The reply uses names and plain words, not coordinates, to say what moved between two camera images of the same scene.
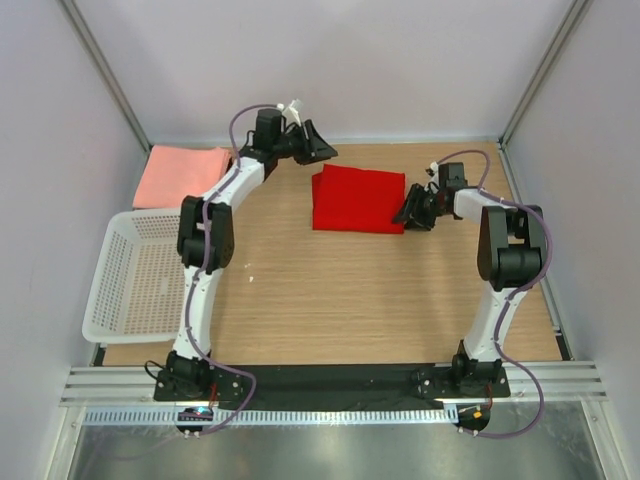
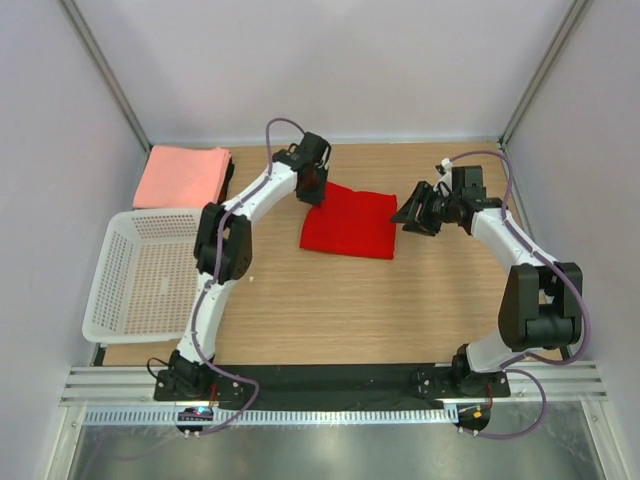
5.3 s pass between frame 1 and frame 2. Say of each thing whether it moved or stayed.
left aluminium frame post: stayed
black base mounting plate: stayed
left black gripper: moved
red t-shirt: moved
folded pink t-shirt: stayed
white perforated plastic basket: stayed
